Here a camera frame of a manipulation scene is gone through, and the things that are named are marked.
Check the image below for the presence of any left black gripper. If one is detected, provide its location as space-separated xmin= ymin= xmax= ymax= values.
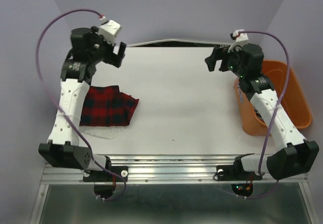
xmin=89 ymin=26 xmax=126 ymax=68

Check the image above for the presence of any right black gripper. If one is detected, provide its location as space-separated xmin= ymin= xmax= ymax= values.
xmin=202 ymin=42 xmax=246 ymax=79

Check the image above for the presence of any red black plaid skirt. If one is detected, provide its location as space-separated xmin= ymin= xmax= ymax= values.
xmin=80 ymin=85 xmax=139 ymax=127

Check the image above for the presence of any white skirt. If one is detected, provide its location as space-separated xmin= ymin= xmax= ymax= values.
xmin=80 ymin=126 xmax=125 ymax=140

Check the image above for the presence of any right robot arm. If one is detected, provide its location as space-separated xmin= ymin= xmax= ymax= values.
xmin=205 ymin=44 xmax=319 ymax=181

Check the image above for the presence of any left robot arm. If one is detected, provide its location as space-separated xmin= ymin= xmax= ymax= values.
xmin=38 ymin=22 xmax=126 ymax=181

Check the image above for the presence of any orange plastic basket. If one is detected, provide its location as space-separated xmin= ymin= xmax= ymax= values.
xmin=234 ymin=60 xmax=312 ymax=136

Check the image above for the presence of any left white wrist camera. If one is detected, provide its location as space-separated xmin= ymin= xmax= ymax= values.
xmin=98 ymin=20 xmax=122 ymax=45

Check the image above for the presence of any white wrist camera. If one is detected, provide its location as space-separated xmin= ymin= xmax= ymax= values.
xmin=228 ymin=29 xmax=249 ymax=52
xmin=98 ymin=20 xmax=122 ymax=45

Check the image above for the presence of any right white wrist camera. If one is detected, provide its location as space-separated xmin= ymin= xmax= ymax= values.
xmin=228 ymin=29 xmax=249 ymax=52

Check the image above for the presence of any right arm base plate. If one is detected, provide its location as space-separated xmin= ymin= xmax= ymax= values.
xmin=213 ymin=164 xmax=262 ymax=182

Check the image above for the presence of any aluminium frame rail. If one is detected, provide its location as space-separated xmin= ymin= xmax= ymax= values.
xmin=41 ymin=154 xmax=308 ymax=185

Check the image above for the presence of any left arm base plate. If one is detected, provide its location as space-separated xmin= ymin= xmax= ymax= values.
xmin=83 ymin=165 xmax=129 ymax=183

